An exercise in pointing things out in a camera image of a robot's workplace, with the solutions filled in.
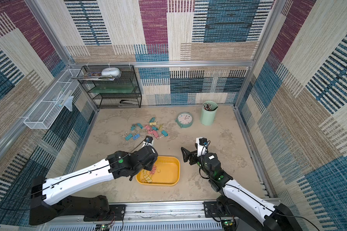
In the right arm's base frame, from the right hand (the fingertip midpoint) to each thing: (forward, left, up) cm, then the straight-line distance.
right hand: (189, 144), depth 80 cm
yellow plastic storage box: (-9, +14, -16) cm, 23 cm away
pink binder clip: (+19, +22, -16) cm, 33 cm away
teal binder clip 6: (+21, +22, -14) cm, 33 cm away
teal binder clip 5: (+22, +38, -13) cm, 46 cm away
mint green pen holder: (+25, -15, -7) cm, 30 cm away
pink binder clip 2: (+22, +28, -12) cm, 37 cm away
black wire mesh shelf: (+48, +58, -10) cm, 76 cm away
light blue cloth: (+17, +65, +17) cm, 69 cm away
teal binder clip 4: (+30, +25, -14) cm, 41 cm away
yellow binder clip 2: (+26, +24, -14) cm, 38 cm away
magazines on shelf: (+40, +57, +18) cm, 72 cm away
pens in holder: (+28, -14, +1) cm, 31 cm away
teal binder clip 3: (+25, +33, -14) cm, 44 cm away
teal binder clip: (+16, +40, -15) cm, 46 cm away
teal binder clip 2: (+19, +15, -17) cm, 30 cm away
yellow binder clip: (-13, +24, -15) cm, 31 cm away
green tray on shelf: (+39, +49, +9) cm, 63 cm away
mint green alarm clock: (+29, +1, -13) cm, 32 cm away
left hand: (-7, +20, +1) cm, 21 cm away
